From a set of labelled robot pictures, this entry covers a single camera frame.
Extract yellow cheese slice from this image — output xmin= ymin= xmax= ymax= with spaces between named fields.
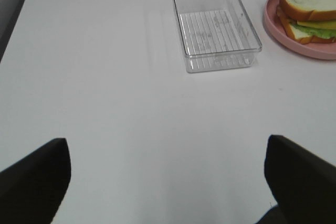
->
xmin=297 ymin=19 xmax=336 ymax=30

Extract pink round plate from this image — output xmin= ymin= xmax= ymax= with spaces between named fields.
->
xmin=263 ymin=0 xmax=335 ymax=60

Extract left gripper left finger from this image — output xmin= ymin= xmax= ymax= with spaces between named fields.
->
xmin=1 ymin=138 xmax=71 ymax=223

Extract left clear plastic tray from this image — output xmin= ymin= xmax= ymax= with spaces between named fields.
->
xmin=173 ymin=0 xmax=262 ymax=73

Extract green lettuce leaf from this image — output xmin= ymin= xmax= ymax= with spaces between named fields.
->
xmin=289 ymin=22 xmax=335 ymax=39

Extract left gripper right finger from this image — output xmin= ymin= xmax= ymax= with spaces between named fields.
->
xmin=264 ymin=135 xmax=335 ymax=223

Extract brown bacon strip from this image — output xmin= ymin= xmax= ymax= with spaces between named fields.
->
xmin=276 ymin=5 xmax=291 ymax=26

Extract white bread slice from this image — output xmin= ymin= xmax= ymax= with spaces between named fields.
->
xmin=280 ymin=19 xmax=335 ymax=45

